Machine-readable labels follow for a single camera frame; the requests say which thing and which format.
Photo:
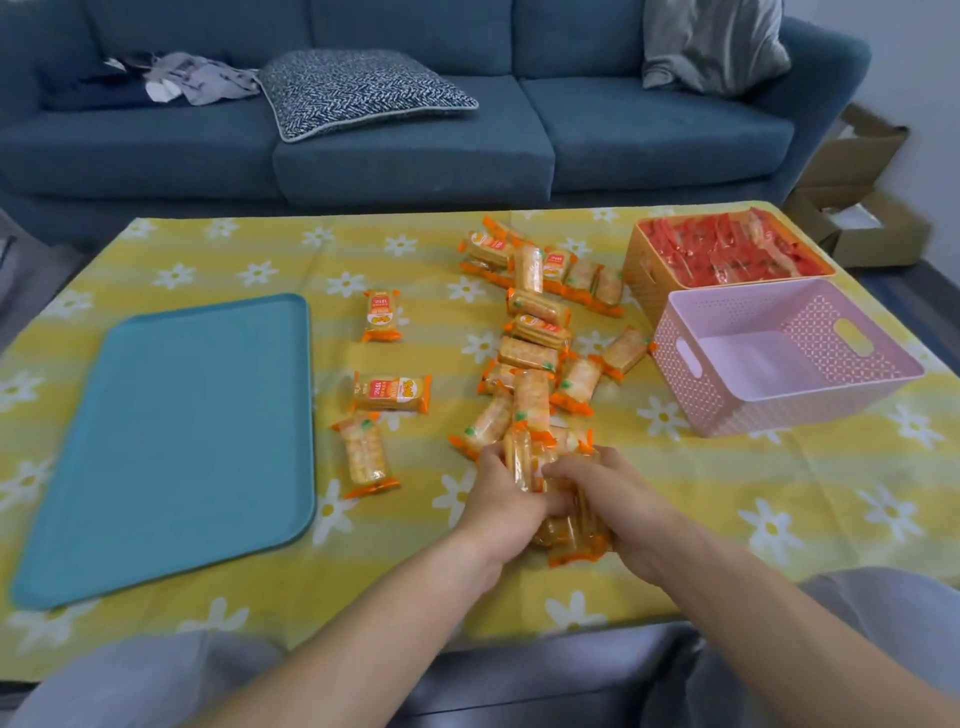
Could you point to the yellow floral tablecloth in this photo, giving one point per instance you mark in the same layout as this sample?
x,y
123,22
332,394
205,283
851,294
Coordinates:
x,y
750,465

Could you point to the orange plastic basket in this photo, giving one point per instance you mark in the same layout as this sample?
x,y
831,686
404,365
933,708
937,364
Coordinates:
x,y
645,285

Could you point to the group of red snack packets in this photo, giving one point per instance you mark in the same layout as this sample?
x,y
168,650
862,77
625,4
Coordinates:
x,y
720,247

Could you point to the tall cardboard box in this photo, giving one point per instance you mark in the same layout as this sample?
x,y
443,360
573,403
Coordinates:
x,y
855,154

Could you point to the pile of snack packets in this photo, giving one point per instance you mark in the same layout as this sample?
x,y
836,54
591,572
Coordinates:
x,y
532,352

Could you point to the crumpled pale garment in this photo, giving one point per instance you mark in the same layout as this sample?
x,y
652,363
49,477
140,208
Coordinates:
x,y
202,79

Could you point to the teal plastic tray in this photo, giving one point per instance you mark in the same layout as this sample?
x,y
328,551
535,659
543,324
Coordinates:
x,y
187,450

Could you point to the person's right forearm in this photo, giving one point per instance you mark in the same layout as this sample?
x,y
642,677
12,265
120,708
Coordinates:
x,y
765,637

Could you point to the grey trousers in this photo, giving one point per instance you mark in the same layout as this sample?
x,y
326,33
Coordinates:
x,y
900,615

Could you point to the person's left forearm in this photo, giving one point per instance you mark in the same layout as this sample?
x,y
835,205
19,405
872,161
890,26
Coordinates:
x,y
360,645

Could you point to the white packing paper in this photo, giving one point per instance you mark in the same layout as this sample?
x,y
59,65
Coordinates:
x,y
851,217

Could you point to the black white patterned cushion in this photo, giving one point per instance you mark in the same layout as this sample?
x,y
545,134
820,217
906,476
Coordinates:
x,y
360,90

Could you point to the pink plastic basket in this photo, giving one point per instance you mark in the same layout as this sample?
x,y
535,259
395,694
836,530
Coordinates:
x,y
750,367

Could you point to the grey cushion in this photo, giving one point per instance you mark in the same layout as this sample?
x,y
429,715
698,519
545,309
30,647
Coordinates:
x,y
712,45

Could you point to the blue fabric sofa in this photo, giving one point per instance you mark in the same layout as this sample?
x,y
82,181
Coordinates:
x,y
420,157

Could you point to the low open cardboard box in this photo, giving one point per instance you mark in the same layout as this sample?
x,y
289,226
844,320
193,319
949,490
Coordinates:
x,y
892,240

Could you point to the person's left hand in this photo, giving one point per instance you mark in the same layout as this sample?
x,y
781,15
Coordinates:
x,y
499,517

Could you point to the person's right hand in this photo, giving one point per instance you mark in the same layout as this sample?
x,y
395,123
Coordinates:
x,y
637,517

